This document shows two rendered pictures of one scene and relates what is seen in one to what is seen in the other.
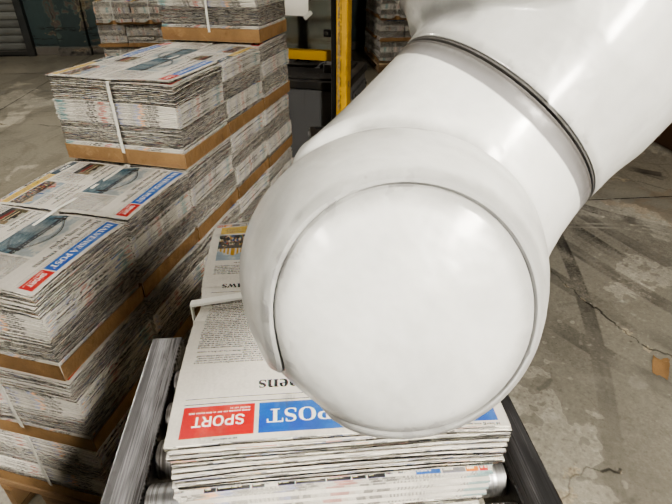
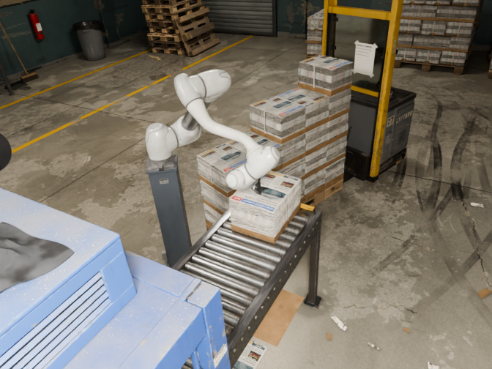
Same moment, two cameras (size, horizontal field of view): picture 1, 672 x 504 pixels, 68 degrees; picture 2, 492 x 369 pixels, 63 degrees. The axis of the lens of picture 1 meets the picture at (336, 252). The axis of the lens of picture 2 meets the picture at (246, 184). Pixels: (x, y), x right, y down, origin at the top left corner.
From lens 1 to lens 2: 183 cm
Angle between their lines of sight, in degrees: 31
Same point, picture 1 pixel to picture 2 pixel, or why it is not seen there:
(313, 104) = (371, 114)
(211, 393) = (238, 195)
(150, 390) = not seen: hidden behind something
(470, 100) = (243, 169)
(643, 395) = (460, 298)
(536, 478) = (299, 240)
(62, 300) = not seen: hidden behind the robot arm
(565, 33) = (249, 166)
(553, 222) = (247, 179)
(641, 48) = (253, 168)
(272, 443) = (241, 203)
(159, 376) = not seen: hidden behind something
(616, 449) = (422, 307)
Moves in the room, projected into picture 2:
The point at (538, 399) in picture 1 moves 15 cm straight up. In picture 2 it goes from (405, 278) to (408, 264)
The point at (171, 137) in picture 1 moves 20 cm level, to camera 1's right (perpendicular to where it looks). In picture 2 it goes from (278, 132) to (301, 138)
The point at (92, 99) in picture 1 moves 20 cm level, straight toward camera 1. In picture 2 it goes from (259, 116) to (256, 126)
